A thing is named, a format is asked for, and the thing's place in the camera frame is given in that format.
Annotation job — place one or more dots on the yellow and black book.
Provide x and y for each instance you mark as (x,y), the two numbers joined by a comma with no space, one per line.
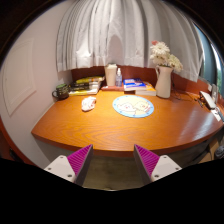
(89,79)

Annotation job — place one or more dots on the clear spray bottle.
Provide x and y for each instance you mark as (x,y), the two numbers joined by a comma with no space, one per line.
(119,80)

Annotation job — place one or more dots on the round cartoon mouse pad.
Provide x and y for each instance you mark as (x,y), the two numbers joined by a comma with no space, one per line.
(133,106)

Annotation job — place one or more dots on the white flower bunch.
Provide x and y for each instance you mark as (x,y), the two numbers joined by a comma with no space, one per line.
(161,53)

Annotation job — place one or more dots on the cream lidded tumbler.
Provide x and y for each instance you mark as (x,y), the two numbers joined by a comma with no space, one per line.
(111,76)

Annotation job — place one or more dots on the blue book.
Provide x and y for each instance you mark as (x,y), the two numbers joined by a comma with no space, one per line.
(134,83)

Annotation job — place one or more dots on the dark red book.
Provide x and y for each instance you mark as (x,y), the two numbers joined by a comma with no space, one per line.
(111,88)

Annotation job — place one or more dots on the white rectangular device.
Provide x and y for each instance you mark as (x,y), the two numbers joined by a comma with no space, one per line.
(208,100)

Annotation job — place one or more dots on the white curtain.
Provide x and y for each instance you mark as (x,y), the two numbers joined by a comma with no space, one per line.
(126,30)

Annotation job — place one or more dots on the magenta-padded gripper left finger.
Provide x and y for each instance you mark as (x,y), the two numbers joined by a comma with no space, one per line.
(61,166)

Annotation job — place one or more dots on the black and green mug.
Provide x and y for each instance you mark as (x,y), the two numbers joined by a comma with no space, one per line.
(62,92)

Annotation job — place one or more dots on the white jug vase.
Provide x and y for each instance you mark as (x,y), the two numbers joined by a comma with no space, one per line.
(164,83)

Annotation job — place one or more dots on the pale pink computer mouse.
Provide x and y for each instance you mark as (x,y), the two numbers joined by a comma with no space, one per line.
(88,103)

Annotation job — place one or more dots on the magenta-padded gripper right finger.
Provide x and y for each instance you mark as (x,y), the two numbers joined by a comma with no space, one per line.
(162,167)

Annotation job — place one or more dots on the orange book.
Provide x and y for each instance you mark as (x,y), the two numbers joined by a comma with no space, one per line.
(150,90)

